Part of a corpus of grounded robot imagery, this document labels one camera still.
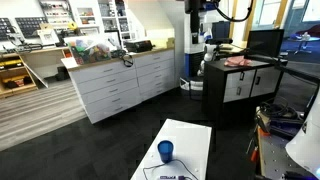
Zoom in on orange handled tool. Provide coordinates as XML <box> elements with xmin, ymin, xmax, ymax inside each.
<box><xmin>250</xmin><ymin>145</ymin><xmax>260</xmax><ymax>164</ymax></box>

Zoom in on black box device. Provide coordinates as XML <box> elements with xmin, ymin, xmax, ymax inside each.
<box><xmin>124</xmin><ymin>39</ymin><xmax>154</xmax><ymax>53</ymax></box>

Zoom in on white framed picture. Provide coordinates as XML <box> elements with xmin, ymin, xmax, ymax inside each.
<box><xmin>36</xmin><ymin>28</ymin><xmax>60</xmax><ymax>46</ymax></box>

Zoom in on black bin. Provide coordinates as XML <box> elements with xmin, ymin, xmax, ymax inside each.
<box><xmin>54</xmin><ymin>65</ymin><xmax>71</xmax><ymax>82</ymax></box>

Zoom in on metal breadboard table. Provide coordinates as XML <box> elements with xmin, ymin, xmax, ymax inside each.
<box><xmin>256</xmin><ymin>126</ymin><xmax>320</xmax><ymax>180</ymax></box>

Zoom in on coiled black cables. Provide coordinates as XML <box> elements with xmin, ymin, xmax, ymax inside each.
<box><xmin>258</xmin><ymin>99</ymin><xmax>299</xmax><ymax>123</ymax></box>

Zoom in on black pegboard panel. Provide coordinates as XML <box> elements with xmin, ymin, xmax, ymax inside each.
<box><xmin>0</xmin><ymin>17</ymin><xmax>16</xmax><ymax>43</ymax></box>
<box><xmin>14</xmin><ymin>16</ymin><xmax>48</xmax><ymax>38</ymax></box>

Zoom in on black cabinet white doors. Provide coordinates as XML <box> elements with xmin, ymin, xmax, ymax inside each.
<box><xmin>202</xmin><ymin>58</ymin><xmax>284</xmax><ymax>129</ymax></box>

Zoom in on white wall shelf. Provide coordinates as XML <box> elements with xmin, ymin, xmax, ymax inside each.
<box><xmin>68</xmin><ymin>0</ymin><xmax>103</xmax><ymax>36</ymax></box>

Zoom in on small parts drawer rack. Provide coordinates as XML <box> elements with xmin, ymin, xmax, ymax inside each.
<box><xmin>39</xmin><ymin>0</ymin><xmax>75</xmax><ymax>29</ymax></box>

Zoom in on dark blue screen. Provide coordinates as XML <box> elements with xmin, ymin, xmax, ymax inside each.
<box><xmin>211</xmin><ymin>20</ymin><xmax>232</xmax><ymax>40</ymax></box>

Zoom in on pink cloth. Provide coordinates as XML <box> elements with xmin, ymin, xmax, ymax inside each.
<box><xmin>223</xmin><ymin>55</ymin><xmax>253</xmax><ymax>68</ymax></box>

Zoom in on clear bag colourful items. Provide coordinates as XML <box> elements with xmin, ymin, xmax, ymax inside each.
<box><xmin>64</xmin><ymin>35</ymin><xmax>113</xmax><ymax>65</ymax></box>

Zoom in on white drawer cabinet wooden top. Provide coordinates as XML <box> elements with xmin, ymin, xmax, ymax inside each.
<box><xmin>68</xmin><ymin>48</ymin><xmax>176</xmax><ymax>125</ymax></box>

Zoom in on leaning white board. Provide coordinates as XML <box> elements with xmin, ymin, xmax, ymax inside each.
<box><xmin>21</xmin><ymin>59</ymin><xmax>49</xmax><ymax>89</ymax></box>

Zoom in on wooden workbench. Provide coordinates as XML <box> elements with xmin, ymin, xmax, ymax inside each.
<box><xmin>0</xmin><ymin>46</ymin><xmax>71</xmax><ymax>81</ymax></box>

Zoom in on black looped cord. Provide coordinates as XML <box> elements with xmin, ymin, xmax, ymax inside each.
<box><xmin>118</xmin><ymin>52</ymin><xmax>135</xmax><ymax>68</ymax></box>

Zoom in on black sensor bar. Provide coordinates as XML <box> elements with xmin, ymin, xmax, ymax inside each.
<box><xmin>205</xmin><ymin>37</ymin><xmax>234</xmax><ymax>46</ymax></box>

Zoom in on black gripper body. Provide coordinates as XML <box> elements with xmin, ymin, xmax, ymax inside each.
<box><xmin>184</xmin><ymin>0</ymin><xmax>202</xmax><ymax>15</ymax></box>

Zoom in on stacked white baskets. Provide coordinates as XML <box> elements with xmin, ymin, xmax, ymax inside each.
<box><xmin>179</xmin><ymin>77</ymin><xmax>204</xmax><ymax>101</ymax></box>

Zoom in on small white robot figure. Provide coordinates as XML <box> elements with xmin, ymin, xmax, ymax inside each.
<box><xmin>199</xmin><ymin>43</ymin><xmax>218</xmax><ymax>78</ymax></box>

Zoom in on round table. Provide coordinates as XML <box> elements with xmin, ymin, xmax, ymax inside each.
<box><xmin>288</xmin><ymin>31</ymin><xmax>320</xmax><ymax>56</ymax></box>

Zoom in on purple Expo marker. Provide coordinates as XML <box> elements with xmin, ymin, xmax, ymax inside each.
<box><xmin>159</xmin><ymin>175</ymin><xmax>186</xmax><ymax>180</ymax></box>

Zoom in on blue white tall robot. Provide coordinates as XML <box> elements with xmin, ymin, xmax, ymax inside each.
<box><xmin>184</xmin><ymin>13</ymin><xmax>214</xmax><ymax>78</ymax></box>

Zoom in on blue plastic cup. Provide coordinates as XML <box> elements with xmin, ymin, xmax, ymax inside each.
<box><xmin>157</xmin><ymin>140</ymin><xmax>175</xmax><ymax>164</ymax></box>

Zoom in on wooden open shelf unit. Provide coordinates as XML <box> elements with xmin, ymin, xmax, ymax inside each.
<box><xmin>0</xmin><ymin>53</ymin><xmax>38</xmax><ymax>99</ymax></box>

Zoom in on white display shelf unit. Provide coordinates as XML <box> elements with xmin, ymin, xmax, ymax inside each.
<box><xmin>98</xmin><ymin>0</ymin><xmax>133</xmax><ymax>43</ymax></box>

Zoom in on dark blue box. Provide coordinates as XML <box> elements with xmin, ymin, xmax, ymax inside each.
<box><xmin>266</xmin><ymin>118</ymin><xmax>304</xmax><ymax>139</ymax></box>

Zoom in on black monitor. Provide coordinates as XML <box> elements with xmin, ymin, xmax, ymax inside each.
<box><xmin>247</xmin><ymin>28</ymin><xmax>285</xmax><ymax>58</ymax></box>

